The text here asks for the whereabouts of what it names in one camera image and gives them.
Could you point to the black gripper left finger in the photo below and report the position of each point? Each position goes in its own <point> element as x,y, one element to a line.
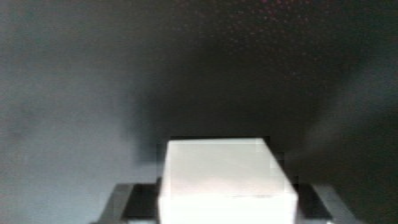
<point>130,207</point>

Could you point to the white table leg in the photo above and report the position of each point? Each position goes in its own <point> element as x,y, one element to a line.
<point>225,184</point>

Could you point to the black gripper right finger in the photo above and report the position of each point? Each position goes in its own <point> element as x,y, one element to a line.
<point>322,208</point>

